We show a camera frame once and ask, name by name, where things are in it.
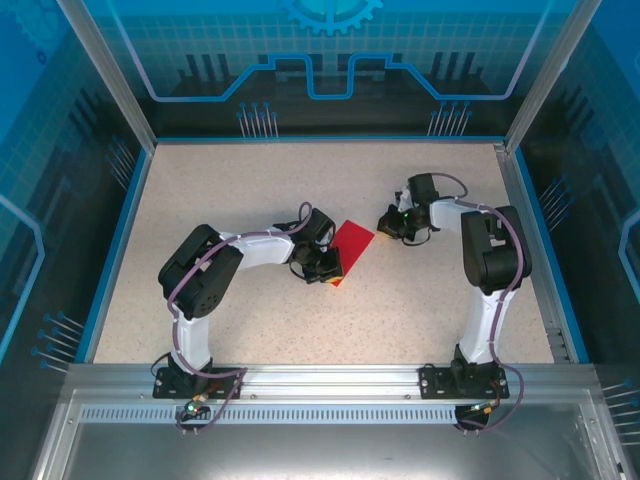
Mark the red cloth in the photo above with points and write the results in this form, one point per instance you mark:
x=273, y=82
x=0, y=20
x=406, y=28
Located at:
x=355, y=240

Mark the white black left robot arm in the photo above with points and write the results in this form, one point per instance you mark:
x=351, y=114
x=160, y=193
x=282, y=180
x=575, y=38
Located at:
x=200, y=270

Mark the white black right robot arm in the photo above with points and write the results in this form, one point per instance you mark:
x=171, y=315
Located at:
x=492, y=250

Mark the steel sheet tray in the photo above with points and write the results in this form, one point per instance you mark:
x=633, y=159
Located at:
x=320, y=455

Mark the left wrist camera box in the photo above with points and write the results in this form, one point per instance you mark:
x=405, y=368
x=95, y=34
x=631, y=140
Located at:
x=326, y=242

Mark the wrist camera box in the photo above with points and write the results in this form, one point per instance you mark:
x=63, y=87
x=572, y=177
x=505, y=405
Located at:
x=402, y=200
x=326, y=242

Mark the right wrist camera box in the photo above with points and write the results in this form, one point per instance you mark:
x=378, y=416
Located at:
x=402, y=200

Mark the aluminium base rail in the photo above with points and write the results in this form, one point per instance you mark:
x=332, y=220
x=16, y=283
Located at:
x=330, y=380

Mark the aluminium side rail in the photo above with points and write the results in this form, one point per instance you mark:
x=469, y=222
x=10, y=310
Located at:
x=531, y=250

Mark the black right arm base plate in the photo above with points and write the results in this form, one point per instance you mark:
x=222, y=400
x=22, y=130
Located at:
x=430, y=382

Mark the aluminium corner post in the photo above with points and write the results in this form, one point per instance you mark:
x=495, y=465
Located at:
x=537, y=90
x=119, y=90

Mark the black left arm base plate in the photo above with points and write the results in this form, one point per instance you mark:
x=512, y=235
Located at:
x=162, y=382

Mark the blue printed enclosure side panel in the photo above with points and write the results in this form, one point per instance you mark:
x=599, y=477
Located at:
x=600, y=150
x=40, y=200

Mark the blue printed enclosure rear panel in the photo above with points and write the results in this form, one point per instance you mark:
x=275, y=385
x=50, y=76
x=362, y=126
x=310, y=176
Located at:
x=200, y=30

